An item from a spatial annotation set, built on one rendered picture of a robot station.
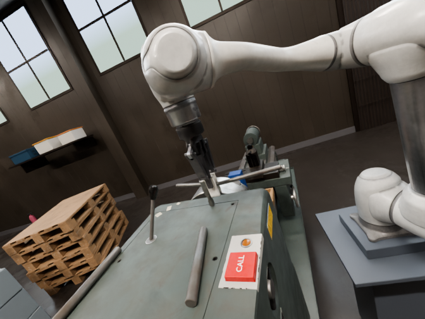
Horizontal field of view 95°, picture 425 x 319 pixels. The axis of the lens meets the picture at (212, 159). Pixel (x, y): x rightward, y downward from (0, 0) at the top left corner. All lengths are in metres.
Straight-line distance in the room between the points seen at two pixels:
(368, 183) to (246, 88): 3.27
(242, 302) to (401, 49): 0.62
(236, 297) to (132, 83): 4.38
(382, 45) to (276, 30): 3.52
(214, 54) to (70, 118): 5.28
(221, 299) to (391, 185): 0.78
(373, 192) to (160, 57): 0.90
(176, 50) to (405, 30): 0.49
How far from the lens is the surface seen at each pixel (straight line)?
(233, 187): 0.85
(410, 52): 0.65
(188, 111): 0.51
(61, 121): 5.77
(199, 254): 0.50
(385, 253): 1.12
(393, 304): 1.36
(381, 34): 0.66
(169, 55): 0.33
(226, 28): 4.12
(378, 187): 0.99
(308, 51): 0.68
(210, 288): 0.45
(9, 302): 2.71
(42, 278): 3.64
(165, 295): 0.50
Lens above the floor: 1.59
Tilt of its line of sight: 17 degrees down
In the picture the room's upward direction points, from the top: 22 degrees counter-clockwise
